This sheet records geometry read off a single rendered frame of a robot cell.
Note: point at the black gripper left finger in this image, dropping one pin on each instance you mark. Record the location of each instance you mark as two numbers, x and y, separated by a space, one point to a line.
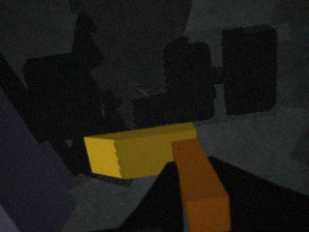
161 209

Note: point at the yellow wheel chock with orange handle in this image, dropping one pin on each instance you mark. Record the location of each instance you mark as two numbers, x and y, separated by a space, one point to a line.
144 152

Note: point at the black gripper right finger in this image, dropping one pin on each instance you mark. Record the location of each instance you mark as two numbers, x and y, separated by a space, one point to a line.
257 205

